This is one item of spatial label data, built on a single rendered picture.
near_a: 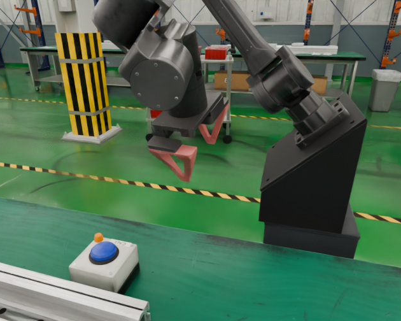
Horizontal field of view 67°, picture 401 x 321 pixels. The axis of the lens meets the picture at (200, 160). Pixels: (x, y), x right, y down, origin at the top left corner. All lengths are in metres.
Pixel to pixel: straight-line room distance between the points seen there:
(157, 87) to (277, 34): 7.41
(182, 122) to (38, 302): 0.31
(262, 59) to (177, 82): 0.37
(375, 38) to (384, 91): 2.85
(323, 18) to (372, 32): 1.03
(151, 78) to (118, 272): 0.31
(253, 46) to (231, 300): 0.48
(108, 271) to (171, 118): 0.25
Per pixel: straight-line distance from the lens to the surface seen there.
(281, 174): 0.64
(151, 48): 0.33
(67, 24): 3.66
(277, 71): 0.64
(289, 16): 7.73
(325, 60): 4.80
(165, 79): 0.31
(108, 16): 0.39
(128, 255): 0.53
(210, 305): 0.53
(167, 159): 0.43
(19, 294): 0.52
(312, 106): 0.68
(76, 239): 0.69
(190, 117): 0.41
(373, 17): 7.86
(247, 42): 0.67
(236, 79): 5.05
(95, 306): 0.44
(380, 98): 5.21
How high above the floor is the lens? 1.18
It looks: 24 degrees down
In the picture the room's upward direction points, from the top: straight up
